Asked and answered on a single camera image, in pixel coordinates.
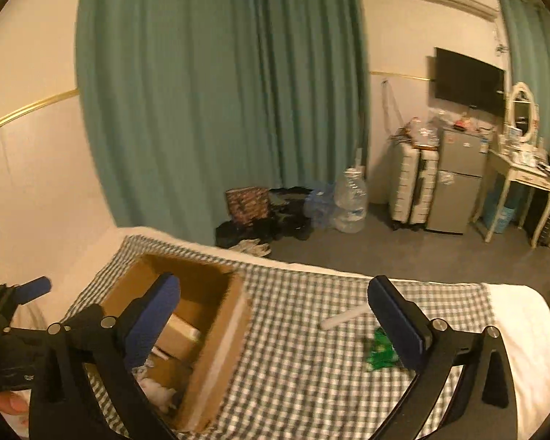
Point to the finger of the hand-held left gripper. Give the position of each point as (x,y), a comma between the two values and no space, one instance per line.
(34,288)
(82,314)

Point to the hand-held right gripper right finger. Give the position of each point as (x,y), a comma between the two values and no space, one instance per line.
(396,325)

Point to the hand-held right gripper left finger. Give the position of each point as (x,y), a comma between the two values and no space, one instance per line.
(149,318)

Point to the white lace cloth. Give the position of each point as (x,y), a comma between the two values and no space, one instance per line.
(158,389)

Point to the brown cardboard box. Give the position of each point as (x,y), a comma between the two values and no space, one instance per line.
(224,330)

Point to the person's left hand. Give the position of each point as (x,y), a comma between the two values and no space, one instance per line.
(11,405)

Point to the green plastic bag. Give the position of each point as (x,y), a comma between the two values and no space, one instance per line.
(380,353)

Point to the white stick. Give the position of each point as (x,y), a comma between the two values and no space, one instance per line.
(343,318)

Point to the white cloth wad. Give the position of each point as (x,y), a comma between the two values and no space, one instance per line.
(20,424)

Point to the checkered blanket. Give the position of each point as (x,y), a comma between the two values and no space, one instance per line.
(302,376)

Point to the white blanket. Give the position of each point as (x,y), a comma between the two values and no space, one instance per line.
(522,330)

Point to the large clear water jug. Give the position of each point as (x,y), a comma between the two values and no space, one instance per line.
(350,201)

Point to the white suitcase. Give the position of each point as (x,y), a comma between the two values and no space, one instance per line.
(410,188)

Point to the clear blue plastic bag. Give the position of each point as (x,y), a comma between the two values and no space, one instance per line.
(318,208)

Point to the blue waste bin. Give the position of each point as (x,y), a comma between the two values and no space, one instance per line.
(499,220)

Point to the brown patterned bag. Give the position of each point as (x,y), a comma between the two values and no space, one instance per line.
(247,206)

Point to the dark clothes pile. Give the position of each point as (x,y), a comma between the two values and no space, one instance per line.
(284,224)

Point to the grey small fridge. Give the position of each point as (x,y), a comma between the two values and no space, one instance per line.
(456,183)

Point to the white dressing table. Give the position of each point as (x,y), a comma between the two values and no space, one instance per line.
(527,176)

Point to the wide green curtain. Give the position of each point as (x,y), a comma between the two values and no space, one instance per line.
(211,101)

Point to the white oval mirror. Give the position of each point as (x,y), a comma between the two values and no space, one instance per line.
(522,112)

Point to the black television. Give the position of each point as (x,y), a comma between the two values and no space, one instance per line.
(470,82)

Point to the narrow green curtain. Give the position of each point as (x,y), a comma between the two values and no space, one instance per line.
(527,55)

